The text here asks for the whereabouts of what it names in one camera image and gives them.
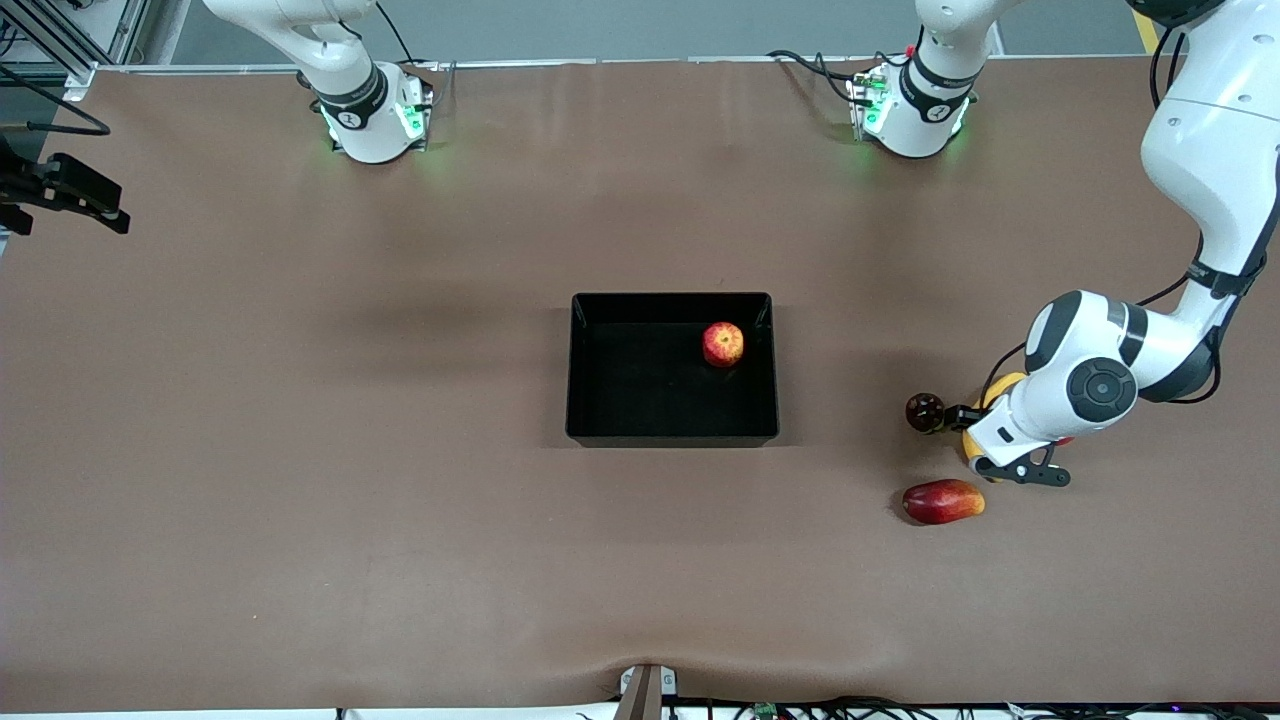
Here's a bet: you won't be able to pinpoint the red apple with yellow patches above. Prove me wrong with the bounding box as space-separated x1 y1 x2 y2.
701 321 747 370

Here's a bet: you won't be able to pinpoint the black plastic box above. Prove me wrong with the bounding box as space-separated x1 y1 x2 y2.
565 292 781 448

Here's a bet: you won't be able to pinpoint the yellow banana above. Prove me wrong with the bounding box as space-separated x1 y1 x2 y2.
961 371 1029 469

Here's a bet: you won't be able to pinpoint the dark purple mangosteen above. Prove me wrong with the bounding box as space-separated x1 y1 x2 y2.
905 392 948 435

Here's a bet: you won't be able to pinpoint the red yellow mango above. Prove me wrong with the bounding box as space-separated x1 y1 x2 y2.
901 479 987 527

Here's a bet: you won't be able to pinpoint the brown table mat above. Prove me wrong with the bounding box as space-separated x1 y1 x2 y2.
0 55 1280 713

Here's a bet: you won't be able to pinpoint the metal table edge clamp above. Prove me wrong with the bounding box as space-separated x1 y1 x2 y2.
614 664 680 720

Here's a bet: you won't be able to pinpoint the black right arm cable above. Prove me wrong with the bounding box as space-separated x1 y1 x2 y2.
0 60 112 137

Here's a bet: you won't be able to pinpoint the aluminium frame structure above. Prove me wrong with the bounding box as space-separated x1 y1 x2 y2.
0 0 153 73

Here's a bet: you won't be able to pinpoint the black cables along table edge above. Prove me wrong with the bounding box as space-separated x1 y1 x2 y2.
668 694 1280 720

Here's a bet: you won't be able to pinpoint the black cable at arm base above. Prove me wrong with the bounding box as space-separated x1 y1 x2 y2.
766 47 863 107
374 0 418 67

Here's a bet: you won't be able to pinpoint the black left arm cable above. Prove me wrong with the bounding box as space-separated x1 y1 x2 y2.
975 20 1280 406

